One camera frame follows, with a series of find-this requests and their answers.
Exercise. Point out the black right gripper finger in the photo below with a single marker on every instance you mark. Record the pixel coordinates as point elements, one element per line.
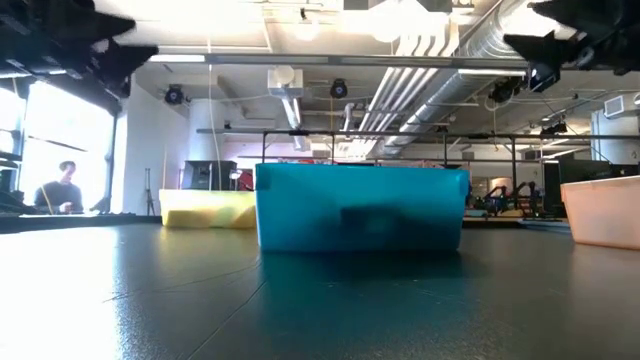
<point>545,47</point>
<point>595,12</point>

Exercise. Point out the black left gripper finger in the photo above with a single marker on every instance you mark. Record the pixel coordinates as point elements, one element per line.
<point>85,22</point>
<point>122,62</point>

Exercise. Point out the orange plastic bin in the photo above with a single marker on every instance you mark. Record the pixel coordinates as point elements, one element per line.
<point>605,215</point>

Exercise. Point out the blue plastic bin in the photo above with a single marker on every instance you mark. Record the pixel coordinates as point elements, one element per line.
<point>310,210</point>

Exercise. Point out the background black robot arm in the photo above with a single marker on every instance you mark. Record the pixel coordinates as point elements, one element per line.
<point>505,197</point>

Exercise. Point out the black round ceiling fixture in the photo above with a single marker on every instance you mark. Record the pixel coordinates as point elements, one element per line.
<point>339,89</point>
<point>174,95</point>

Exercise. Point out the bright window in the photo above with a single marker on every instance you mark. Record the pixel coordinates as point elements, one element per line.
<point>75,130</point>

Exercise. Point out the black monitor screen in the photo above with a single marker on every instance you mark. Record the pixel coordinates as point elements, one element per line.
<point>575,172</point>

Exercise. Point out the black tripod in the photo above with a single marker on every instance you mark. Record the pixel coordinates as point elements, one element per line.
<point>148,192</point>

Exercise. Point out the black equipment case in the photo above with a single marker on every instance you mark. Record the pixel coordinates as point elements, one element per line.
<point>210,175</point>

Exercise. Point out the person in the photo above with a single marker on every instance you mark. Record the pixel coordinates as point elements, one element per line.
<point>59,195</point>

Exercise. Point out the white ceiling device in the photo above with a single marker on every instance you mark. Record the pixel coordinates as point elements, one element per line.
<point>285,80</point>

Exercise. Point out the yellow plastic bin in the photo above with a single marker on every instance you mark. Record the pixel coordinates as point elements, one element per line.
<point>200,210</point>

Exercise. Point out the black table mat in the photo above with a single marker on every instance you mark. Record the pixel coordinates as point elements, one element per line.
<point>350,310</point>

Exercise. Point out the white wall vent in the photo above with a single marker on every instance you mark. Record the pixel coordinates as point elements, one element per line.
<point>620,105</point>

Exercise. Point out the silver ventilation duct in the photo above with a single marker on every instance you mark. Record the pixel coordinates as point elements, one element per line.
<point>450,90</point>

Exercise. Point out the silver overhead frame bar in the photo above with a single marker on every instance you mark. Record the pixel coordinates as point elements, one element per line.
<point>350,61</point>

